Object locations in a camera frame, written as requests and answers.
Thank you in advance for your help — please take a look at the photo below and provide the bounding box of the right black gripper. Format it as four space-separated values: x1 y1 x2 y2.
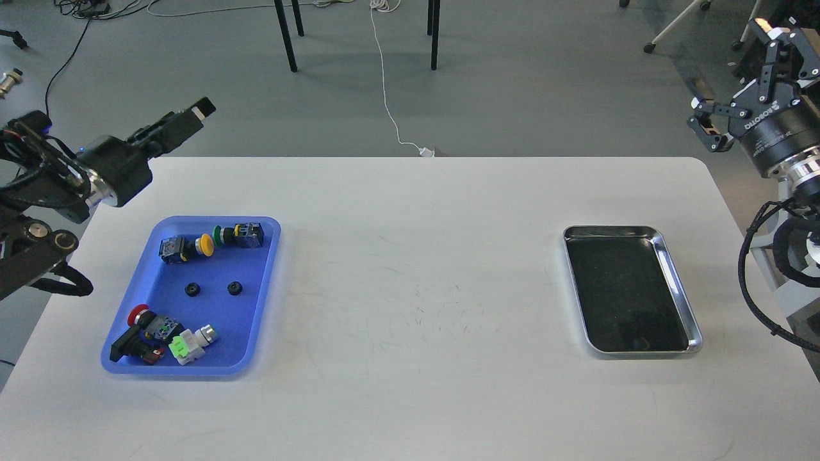
687 18 819 178

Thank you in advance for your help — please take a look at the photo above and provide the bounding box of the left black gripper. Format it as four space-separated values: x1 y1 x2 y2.
77 97 217 207

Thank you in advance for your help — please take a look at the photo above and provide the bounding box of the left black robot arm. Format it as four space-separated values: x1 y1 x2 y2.
1 97 216 298

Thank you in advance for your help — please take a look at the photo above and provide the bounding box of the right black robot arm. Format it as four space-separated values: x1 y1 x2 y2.
686 17 819 353

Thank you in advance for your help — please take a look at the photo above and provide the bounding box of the black equipment cart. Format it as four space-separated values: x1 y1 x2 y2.
734 0 820 107

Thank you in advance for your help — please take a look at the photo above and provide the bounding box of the white chair base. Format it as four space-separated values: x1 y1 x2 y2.
642 1 751 54

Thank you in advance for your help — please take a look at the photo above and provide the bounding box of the black table leg left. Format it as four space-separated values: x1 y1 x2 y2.
274 0 305 73

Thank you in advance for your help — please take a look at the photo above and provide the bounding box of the black table leg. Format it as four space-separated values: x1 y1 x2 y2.
427 0 441 71
274 0 305 73

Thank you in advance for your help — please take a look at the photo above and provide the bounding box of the blue plastic tray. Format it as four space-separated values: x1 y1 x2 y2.
100 216 281 376

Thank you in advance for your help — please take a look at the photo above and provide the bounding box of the red emergency stop button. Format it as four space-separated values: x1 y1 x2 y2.
109 303 185 365

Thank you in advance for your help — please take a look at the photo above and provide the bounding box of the silver metal tray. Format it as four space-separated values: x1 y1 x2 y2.
562 225 703 359

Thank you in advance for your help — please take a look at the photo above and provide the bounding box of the black table leg right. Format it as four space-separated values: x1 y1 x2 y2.
427 0 441 71

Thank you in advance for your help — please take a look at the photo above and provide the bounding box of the yellow push button switch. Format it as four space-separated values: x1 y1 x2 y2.
158 234 216 264

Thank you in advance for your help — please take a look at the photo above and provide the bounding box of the black floor cable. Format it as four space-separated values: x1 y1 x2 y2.
44 0 154 122

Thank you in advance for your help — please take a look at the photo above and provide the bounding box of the green push button switch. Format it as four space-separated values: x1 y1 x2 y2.
211 222 265 248

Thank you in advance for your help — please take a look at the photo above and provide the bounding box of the white green selector switch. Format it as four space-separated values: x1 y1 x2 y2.
168 325 219 366

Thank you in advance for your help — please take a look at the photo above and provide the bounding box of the white floor cable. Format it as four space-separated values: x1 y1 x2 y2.
370 0 436 158

